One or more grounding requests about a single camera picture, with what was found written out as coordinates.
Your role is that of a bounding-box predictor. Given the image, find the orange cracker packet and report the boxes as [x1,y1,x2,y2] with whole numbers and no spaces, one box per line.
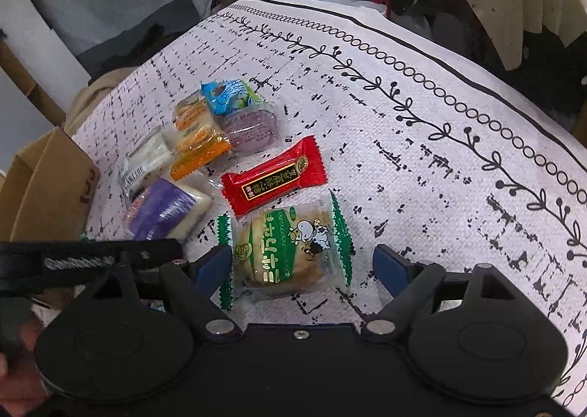
[170,92,233,180]

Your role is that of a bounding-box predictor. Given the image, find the blue snack packet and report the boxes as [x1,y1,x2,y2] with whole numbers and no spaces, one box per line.
[200,79,262,116]

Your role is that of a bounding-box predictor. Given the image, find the brown cardboard box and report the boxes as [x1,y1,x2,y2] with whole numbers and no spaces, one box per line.
[0,128,101,242]

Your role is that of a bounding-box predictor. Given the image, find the dark clothes pile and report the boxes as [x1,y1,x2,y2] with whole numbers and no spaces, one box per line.
[77,0,201,81]

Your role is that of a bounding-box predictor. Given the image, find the red candy bar wrapper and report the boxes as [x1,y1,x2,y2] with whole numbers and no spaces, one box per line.
[221,136,327,218]

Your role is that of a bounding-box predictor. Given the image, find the purple white snack packet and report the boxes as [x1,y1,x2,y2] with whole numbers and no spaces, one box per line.
[124,179,212,241]

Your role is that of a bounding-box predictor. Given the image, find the tan blanket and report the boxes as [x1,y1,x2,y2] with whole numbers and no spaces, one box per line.
[63,67,135,137]

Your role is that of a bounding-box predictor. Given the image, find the person's left hand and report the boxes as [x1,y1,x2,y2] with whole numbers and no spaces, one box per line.
[1,315,48,416]

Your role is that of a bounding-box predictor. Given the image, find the green cow snack packet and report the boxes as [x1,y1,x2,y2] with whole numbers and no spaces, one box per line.
[215,191,355,310]

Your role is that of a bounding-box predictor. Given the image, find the white patterned tablecloth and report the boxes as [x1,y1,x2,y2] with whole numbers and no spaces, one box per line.
[74,0,586,414]

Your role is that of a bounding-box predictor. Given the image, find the white sandwich snack packet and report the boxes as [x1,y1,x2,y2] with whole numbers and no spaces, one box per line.
[119,126,173,204]

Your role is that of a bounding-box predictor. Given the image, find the purple round cookie packet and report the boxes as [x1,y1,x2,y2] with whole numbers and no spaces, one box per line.
[221,103,280,156]

